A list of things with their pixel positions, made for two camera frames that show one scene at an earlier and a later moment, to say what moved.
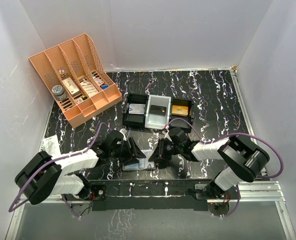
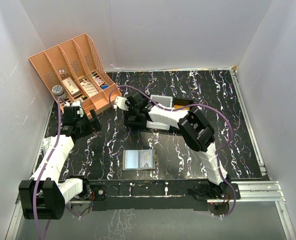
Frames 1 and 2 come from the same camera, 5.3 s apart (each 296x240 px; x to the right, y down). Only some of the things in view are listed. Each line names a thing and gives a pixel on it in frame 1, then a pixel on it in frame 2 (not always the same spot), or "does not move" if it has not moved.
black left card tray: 134,113 does not move
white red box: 71,86 does not move
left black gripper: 138,153 → 92,128
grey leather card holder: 142,164 does not move
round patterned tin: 58,91 does not move
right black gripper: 156,155 → 129,111
